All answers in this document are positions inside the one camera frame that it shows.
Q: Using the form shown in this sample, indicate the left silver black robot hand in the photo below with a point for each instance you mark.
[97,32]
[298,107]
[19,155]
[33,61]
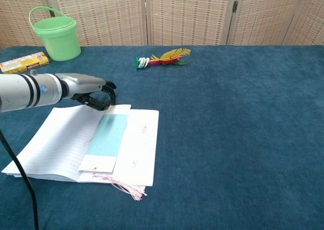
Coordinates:
[83,84]

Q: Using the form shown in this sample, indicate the light blue tasselled bookmark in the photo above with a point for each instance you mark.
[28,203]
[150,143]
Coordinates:
[108,136]

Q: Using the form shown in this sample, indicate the white lined notebook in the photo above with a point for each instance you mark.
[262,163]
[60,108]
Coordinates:
[50,149]

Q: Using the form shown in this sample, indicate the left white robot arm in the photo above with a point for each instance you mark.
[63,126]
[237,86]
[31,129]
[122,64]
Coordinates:
[20,90]

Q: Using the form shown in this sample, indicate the green plastic bucket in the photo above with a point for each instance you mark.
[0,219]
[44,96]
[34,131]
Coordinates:
[60,45]

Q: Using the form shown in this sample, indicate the colourful feather shuttlecock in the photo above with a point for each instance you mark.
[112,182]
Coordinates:
[141,62]

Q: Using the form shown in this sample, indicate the yellow biscuit box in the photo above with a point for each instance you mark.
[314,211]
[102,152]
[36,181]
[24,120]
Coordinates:
[25,62]

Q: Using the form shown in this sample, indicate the woven folding screen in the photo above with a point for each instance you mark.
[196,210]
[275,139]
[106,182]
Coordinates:
[189,17]

